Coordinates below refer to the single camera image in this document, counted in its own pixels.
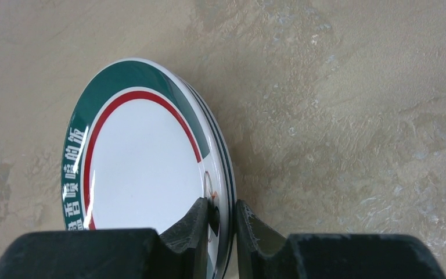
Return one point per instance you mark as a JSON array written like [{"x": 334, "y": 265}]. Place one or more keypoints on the green red lettered plate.
[{"x": 223, "y": 190}]

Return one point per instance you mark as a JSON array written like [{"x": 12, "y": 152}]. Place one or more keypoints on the green rim white plate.
[{"x": 133, "y": 154}]

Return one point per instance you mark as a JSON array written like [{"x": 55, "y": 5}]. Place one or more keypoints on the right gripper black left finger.
[{"x": 179, "y": 252}]

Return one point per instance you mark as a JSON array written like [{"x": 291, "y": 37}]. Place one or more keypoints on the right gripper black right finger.
[{"x": 264, "y": 253}]

